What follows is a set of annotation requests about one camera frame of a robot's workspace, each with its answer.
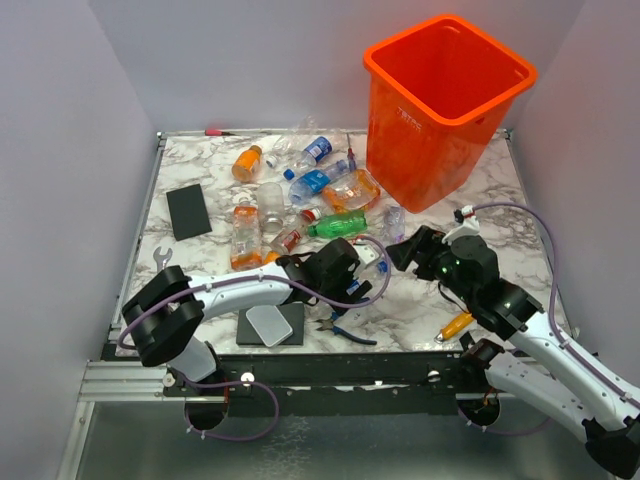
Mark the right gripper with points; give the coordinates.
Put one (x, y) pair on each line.
(430, 242)

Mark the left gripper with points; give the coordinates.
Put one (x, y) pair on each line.
(341, 295)

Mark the blue pepsi bottle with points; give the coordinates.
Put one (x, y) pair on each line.
(358, 288)

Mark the large crushed orange bottle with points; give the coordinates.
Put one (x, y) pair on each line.
(356, 190)

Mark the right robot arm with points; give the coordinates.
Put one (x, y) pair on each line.
(577, 390)

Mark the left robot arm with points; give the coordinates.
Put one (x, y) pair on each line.
(162, 318)

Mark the orange plastic bin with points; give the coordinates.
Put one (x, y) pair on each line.
(438, 92)

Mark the clear crushed bottle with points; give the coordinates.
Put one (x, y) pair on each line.
(393, 225)

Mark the green sprite bottle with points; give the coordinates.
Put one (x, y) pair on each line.
(346, 224)

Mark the small red label bottle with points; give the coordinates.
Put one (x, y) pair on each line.
(285, 241)

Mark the white rounded box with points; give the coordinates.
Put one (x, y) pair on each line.
(269, 324)

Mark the orange bottle lower left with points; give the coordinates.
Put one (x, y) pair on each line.
(271, 257)

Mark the tall orange label bottle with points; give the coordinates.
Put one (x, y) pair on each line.
(246, 239)

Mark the red screwdriver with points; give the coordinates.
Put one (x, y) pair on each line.
(350, 154)

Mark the blue label water bottle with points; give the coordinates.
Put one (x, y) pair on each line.
(313, 182)

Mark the clear plastic cup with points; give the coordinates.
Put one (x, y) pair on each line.
(271, 209)

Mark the blue label bottle top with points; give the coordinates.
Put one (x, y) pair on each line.
(311, 155)

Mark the small orange juice bottle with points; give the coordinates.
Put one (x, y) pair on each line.
(247, 164)

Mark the black foam pad upper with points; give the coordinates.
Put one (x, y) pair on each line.
(188, 213)

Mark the silver wrench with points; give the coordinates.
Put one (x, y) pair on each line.
(162, 257)

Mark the red pen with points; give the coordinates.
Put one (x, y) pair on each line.
(217, 133)

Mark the blue handle pliers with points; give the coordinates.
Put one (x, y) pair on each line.
(329, 324)

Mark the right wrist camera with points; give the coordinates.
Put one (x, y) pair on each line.
(467, 224)

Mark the yellow handle utility knife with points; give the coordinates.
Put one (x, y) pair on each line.
(459, 323)

